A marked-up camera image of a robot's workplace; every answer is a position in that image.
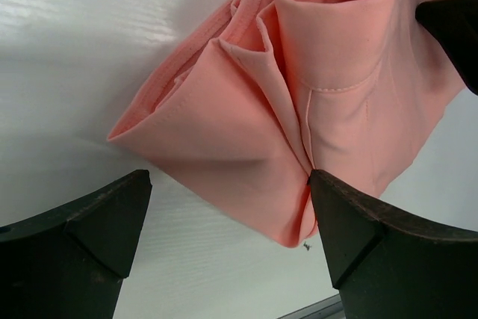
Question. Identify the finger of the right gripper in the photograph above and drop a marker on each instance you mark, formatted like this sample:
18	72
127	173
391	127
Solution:
453	23

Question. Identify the aluminium mounting rail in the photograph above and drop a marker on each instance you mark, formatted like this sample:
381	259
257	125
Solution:
330	308

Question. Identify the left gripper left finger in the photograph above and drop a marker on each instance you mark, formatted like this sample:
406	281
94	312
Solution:
70	262

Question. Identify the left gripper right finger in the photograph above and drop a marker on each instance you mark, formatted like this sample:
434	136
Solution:
388	263

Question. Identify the pink skirt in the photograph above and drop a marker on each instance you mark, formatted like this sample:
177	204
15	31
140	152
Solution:
265	91

